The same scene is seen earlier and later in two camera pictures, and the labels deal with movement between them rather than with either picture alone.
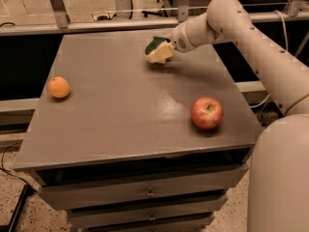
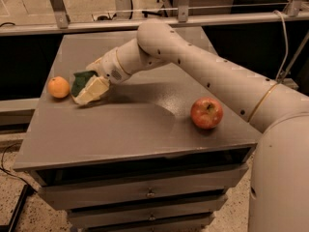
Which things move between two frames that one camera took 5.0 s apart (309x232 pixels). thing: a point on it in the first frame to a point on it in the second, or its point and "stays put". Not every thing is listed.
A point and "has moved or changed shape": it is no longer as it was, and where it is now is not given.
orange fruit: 58,87 stays put
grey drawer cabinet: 119,165 stays put
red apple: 207,112 stays put
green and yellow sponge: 158,49 has moved or changed shape
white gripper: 180,41 to 108,66
